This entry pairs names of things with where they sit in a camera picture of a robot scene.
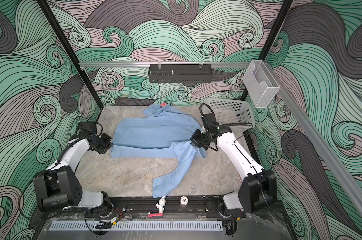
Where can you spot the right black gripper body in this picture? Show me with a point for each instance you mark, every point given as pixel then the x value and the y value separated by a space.
pixel 207 140

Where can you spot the clear plastic wall bin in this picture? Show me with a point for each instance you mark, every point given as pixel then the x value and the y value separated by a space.
pixel 261 82

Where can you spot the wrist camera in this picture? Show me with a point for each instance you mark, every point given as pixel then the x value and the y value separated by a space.
pixel 87 128
pixel 209 121

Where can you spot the aluminium rail back wall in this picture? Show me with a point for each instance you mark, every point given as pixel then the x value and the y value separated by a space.
pixel 126 64

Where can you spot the white slotted cable duct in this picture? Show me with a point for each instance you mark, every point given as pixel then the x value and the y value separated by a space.
pixel 153 225

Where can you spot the small round white figurine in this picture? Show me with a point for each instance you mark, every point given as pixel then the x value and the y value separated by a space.
pixel 184 201

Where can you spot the aluminium rail right wall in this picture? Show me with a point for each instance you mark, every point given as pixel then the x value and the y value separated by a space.
pixel 294 97

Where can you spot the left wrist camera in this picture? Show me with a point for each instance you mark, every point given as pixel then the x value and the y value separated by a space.
pixel 87 128

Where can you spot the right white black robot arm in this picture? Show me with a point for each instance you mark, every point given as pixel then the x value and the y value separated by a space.
pixel 258 188

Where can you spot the aluminium rail wall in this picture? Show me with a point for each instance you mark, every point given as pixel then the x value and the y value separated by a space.
pixel 294 97
pixel 126 64

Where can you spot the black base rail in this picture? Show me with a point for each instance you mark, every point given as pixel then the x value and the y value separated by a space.
pixel 205 206

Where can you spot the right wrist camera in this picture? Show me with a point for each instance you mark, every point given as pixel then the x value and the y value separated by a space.
pixel 209 121

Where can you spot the white perforated plastic basket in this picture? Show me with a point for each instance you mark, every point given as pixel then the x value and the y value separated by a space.
pixel 232 111

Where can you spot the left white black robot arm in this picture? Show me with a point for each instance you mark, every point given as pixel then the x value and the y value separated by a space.
pixel 58 188

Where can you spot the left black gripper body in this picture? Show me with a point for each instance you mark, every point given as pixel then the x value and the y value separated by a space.
pixel 103 143

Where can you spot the light blue long sleeve shirt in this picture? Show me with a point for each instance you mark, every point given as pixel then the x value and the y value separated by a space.
pixel 165 133

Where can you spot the white rabbit figurine pink base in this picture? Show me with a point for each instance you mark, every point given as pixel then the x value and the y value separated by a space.
pixel 160 206

